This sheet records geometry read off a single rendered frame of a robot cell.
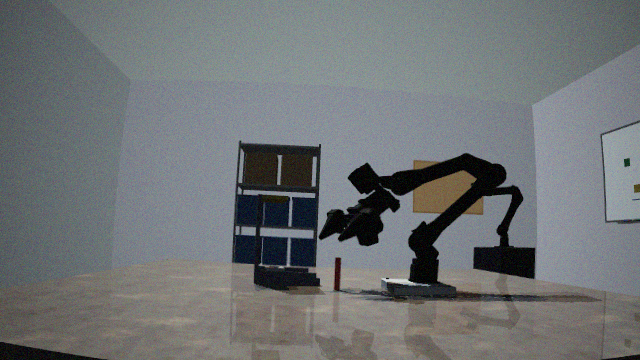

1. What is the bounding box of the dark red peg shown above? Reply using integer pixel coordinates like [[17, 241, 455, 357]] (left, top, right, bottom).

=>
[[334, 257, 341, 290]]

